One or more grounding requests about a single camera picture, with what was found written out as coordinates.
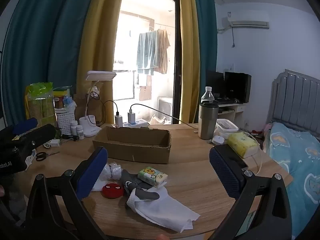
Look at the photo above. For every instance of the white charger with black plug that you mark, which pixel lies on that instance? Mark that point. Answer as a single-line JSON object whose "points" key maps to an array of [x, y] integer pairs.
{"points": [[118, 120]]}

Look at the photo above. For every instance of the brown cardboard box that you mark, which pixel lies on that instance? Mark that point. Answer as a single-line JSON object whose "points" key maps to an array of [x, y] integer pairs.
{"points": [[130, 152]]}

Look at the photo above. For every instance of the steel tumbler with black lid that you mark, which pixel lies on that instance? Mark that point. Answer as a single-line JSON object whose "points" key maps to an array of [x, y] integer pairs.
{"points": [[207, 125]]}

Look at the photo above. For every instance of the white pill bottle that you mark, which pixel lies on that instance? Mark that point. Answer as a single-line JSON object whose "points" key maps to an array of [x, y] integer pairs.
{"points": [[80, 132], [74, 128]]}

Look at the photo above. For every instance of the black monitor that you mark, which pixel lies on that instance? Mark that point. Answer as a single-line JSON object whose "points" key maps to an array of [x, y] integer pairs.
{"points": [[237, 86]]}

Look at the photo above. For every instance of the small white desk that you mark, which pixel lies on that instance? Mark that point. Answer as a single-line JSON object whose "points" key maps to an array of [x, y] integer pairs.
{"points": [[237, 108]]}

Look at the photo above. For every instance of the brown jar with green lid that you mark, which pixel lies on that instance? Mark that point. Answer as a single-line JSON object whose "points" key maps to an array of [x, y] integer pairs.
{"points": [[60, 100]]}

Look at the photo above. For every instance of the dark door frame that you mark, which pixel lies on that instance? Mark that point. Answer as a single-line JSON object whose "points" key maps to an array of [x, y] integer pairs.
{"points": [[178, 67]]}

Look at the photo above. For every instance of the grey padded headboard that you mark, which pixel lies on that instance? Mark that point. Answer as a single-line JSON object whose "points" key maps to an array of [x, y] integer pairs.
{"points": [[292, 95]]}

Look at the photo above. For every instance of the white air conditioner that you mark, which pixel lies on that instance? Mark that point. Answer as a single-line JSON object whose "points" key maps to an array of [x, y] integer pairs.
{"points": [[247, 22]]}

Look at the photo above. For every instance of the yellow curtain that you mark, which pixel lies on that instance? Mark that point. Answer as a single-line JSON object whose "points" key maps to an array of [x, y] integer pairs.
{"points": [[100, 30], [188, 55]]}

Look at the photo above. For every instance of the green snack bag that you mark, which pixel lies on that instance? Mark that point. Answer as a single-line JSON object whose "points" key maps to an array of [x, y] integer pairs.
{"points": [[40, 105]]}

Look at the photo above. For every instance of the small white box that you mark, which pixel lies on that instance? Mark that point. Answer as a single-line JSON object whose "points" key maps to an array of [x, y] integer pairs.
{"points": [[55, 143]]}

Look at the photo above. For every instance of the dark grey sock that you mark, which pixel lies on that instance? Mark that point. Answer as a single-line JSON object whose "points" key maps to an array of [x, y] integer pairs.
{"points": [[145, 195]]}

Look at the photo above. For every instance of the small round white device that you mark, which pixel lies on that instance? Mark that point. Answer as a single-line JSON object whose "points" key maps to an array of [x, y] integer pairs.
{"points": [[218, 140]]}

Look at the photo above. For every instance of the red spider plush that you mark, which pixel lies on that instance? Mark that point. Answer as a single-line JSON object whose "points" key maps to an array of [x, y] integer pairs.
{"points": [[112, 191]]}

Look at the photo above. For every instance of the green cartoon tissue pack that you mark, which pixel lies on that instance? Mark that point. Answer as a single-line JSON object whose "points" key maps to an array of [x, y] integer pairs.
{"points": [[152, 177]]}

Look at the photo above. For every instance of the black flashlight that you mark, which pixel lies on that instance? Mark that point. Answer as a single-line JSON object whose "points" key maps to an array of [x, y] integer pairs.
{"points": [[70, 137]]}

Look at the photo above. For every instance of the yellow tissue pack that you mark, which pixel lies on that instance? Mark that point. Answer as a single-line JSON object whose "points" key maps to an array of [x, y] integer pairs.
{"points": [[241, 143]]}

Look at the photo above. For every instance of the white power strip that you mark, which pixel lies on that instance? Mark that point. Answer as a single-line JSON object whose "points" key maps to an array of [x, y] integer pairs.
{"points": [[140, 123]]}

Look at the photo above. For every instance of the white plastic basket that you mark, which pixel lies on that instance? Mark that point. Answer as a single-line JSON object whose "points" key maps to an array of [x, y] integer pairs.
{"points": [[65, 123]]}

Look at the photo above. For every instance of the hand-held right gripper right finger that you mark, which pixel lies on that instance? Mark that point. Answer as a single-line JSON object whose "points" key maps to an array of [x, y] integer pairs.
{"points": [[225, 173]]}

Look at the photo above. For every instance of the clear crinkled plastic bag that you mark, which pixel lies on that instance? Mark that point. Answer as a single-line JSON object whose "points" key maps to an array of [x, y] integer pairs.
{"points": [[115, 171]]}

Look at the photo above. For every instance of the hanging tan garment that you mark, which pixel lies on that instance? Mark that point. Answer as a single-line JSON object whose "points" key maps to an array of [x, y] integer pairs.
{"points": [[163, 52]]}

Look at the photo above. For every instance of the teal curtain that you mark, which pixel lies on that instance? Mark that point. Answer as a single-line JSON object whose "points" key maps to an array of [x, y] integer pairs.
{"points": [[45, 42], [207, 30]]}

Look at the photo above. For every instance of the white lidded food container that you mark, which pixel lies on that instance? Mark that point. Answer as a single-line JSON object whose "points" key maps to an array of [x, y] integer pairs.
{"points": [[226, 125]]}

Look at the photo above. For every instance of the blue packets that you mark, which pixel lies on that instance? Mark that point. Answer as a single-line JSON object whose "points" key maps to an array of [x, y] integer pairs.
{"points": [[68, 103]]}

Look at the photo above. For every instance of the hanging teal towel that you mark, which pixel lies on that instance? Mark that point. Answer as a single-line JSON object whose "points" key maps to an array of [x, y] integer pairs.
{"points": [[147, 52]]}

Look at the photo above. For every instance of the white foam wraps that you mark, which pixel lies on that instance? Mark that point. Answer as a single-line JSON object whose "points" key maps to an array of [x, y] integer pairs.
{"points": [[162, 212]]}

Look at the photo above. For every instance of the white desk lamp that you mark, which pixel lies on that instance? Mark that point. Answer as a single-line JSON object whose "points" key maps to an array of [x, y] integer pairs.
{"points": [[101, 75]]}

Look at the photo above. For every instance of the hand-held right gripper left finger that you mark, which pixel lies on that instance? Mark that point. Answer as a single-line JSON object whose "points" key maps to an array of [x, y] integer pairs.
{"points": [[92, 172]]}

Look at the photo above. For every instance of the clear plastic water bottle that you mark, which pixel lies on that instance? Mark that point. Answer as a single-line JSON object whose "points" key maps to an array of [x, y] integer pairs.
{"points": [[207, 96]]}

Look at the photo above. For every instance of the white paper leaflet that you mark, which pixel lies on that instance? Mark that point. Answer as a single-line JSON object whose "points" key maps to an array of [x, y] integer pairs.
{"points": [[30, 158]]}

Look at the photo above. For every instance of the white balcony appliance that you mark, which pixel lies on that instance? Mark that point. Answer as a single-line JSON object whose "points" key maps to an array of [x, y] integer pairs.
{"points": [[165, 106]]}

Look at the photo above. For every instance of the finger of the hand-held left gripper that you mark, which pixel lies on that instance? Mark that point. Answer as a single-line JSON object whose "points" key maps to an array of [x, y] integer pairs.
{"points": [[25, 125], [42, 133]]}

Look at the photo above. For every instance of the light blue printed blanket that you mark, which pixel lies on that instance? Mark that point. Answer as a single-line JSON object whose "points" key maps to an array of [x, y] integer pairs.
{"points": [[300, 160]]}

